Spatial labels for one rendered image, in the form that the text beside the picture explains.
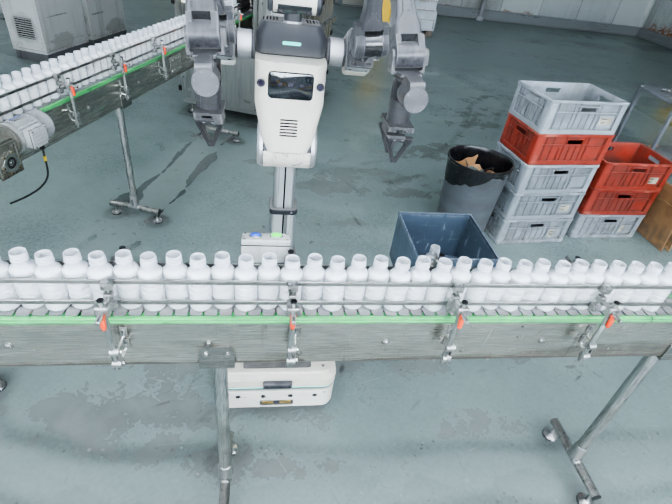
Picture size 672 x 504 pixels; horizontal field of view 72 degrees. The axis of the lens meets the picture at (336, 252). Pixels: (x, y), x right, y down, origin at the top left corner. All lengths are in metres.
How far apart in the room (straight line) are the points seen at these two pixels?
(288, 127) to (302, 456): 1.37
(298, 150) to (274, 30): 0.38
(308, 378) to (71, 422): 1.04
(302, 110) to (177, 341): 0.83
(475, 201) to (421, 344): 2.01
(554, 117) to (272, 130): 2.16
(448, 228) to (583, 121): 1.73
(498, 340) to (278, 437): 1.13
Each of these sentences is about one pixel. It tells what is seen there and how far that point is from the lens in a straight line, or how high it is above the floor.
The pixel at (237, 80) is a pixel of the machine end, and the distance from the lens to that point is 4.95.
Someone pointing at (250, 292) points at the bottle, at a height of 1.07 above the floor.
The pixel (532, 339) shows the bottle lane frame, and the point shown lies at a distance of 1.56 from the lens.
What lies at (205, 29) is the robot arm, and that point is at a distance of 1.10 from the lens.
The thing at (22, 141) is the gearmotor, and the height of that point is 0.98.
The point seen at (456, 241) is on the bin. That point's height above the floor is 0.81.
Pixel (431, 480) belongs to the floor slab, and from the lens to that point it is 2.23.
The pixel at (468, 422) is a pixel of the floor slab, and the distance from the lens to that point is 2.45.
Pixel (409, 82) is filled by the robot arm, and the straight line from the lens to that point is 1.08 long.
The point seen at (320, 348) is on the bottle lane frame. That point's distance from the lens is 1.36.
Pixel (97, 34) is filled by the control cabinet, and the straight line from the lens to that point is 7.74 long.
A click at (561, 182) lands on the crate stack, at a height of 0.53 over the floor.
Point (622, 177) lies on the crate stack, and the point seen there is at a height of 0.55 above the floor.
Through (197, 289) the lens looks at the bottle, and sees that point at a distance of 1.23.
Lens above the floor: 1.89
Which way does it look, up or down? 36 degrees down
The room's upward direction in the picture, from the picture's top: 8 degrees clockwise
